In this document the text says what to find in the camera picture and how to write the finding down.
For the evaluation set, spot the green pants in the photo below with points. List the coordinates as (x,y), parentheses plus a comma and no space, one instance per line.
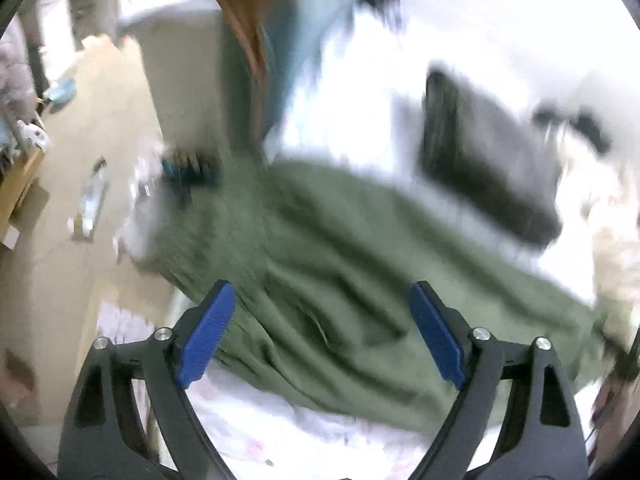
(325,260)

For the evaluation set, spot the pink cloth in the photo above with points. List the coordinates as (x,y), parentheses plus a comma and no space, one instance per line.
(12,70)

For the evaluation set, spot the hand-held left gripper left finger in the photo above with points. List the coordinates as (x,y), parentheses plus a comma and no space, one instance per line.
(210,330)

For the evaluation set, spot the dark grey cushion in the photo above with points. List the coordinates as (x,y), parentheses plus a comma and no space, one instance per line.
(480,160)

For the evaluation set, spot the cream cloth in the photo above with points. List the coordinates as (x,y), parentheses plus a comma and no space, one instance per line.
(617,255)

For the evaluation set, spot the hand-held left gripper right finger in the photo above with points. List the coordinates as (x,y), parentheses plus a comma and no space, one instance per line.
(440,335)

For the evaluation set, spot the cardboard box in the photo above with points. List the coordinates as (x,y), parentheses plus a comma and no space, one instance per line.
(20,190)

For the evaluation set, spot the clear plastic bottle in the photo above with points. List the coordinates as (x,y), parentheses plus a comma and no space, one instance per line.
(94,190)

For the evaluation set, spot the white floral bed sheet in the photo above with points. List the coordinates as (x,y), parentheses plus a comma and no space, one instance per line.
(310,440)

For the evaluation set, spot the white cabinet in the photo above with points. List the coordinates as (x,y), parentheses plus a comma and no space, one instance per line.
(185,75)

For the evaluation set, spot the blue black item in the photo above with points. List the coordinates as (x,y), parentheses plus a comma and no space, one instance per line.
(187,170)

